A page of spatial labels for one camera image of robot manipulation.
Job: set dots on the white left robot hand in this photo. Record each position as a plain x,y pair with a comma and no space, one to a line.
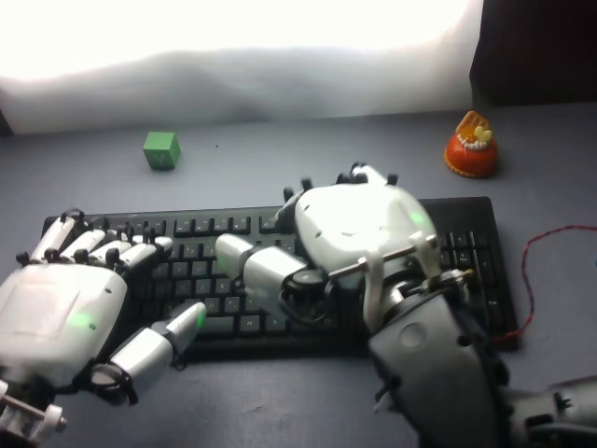
51,312

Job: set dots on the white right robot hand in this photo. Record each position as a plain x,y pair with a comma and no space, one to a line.
354,219

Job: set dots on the grey table cloth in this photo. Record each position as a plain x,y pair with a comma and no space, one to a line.
280,154

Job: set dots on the orange toy cake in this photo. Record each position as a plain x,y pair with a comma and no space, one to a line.
471,154

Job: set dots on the black computer keyboard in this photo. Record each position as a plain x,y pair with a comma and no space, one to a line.
196,227

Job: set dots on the white sheet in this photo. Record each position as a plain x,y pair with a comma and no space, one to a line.
233,84

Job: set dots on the green cube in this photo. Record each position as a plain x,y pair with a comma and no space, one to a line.
161,149

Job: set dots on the black backdrop panel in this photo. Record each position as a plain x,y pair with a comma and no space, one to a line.
536,46

